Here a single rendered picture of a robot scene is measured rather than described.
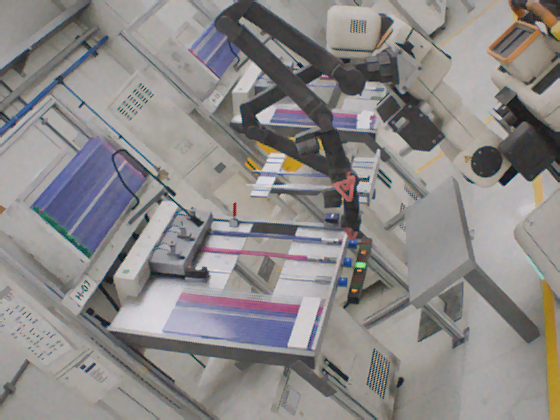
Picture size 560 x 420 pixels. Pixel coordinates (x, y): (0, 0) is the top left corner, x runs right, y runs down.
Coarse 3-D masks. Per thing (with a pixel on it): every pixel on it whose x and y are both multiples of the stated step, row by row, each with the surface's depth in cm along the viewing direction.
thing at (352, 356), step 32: (352, 320) 302; (320, 352) 277; (352, 352) 290; (384, 352) 305; (224, 384) 289; (256, 384) 265; (288, 384) 255; (352, 384) 279; (384, 384) 293; (224, 416) 266; (256, 416) 246; (288, 416) 246; (320, 416) 257; (352, 416) 269; (384, 416) 282
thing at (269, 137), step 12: (252, 132) 246; (264, 132) 246; (276, 132) 251; (264, 144) 250; (276, 144) 251; (288, 144) 251; (288, 156) 252; (312, 156) 252; (324, 156) 255; (324, 168) 253
